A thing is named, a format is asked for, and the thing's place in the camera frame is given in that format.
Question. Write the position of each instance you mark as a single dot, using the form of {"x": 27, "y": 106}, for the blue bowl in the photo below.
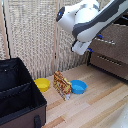
{"x": 78, "y": 86}

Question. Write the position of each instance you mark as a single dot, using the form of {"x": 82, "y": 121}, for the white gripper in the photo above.
{"x": 81, "y": 47}

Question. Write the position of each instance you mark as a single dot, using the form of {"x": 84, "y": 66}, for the orange patterned snack box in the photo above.
{"x": 62, "y": 85}

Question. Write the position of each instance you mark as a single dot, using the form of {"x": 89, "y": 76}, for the black fabric storage box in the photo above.
{"x": 16, "y": 96}

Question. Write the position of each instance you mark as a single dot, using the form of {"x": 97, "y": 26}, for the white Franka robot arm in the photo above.
{"x": 90, "y": 20}

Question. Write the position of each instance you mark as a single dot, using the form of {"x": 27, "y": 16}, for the dark drawer cabinet frame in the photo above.
{"x": 90, "y": 61}

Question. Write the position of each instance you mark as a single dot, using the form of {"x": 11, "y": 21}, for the yellow bowl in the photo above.
{"x": 42, "y": 84}

